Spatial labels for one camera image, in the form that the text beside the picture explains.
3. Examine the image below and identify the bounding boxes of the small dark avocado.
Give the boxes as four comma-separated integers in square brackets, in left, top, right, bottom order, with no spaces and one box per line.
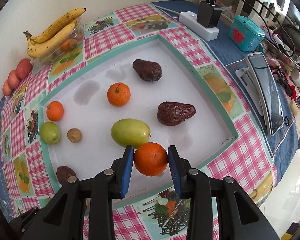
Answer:
[56,165,76,185]

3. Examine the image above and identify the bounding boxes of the small brown kiwi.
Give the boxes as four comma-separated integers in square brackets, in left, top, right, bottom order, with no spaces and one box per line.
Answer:
[67,128,82,143]

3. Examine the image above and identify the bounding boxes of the orange tangerine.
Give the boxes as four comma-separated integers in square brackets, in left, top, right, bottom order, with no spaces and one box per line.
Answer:
[134,142,168,177]
[46,101,64,121]
[107,82,131,107]

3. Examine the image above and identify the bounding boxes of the large green mango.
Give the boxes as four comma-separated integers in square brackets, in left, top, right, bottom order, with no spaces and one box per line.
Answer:
[110,119,151,148]

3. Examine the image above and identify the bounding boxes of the dark brown avocado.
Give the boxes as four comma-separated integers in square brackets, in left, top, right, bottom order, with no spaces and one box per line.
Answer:
[157,101,196,126]

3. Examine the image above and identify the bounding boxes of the dark wrinkled avocado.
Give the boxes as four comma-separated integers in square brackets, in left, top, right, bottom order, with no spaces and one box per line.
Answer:
[133,59,162,82]

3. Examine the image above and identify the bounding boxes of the pink checkered tablecloth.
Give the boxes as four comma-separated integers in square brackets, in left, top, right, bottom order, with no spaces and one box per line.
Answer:
[0,4,277,217]

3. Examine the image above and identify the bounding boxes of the blue tablecloth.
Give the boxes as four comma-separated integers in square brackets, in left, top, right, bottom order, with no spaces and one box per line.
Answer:
[0,4,300,217]

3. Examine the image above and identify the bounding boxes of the red apple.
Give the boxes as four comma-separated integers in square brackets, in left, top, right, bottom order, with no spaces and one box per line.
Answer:
[2,80,13,96]
[16,58,33,80]
[7,70,20,89]

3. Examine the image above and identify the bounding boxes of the teal white tray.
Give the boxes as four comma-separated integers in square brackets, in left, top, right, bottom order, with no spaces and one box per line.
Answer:
[38,35,238,191]

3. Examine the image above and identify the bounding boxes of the teal box red label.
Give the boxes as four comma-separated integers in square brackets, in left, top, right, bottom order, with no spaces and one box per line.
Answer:
[228,15,265,52]

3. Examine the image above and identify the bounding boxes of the clear plastic fruit container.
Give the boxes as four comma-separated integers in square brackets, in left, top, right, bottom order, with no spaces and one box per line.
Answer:
[24,17,84,68]

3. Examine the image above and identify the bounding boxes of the yellow banana bunch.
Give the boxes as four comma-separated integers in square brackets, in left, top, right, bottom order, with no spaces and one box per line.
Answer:
[24,8,86,59]

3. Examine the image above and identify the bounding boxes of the black power adapter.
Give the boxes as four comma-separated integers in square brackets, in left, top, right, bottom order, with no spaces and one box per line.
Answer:
[197,1,222,28]

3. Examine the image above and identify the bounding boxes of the white power strip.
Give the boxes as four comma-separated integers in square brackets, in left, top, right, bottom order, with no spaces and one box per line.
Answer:
[179,11,219,41]

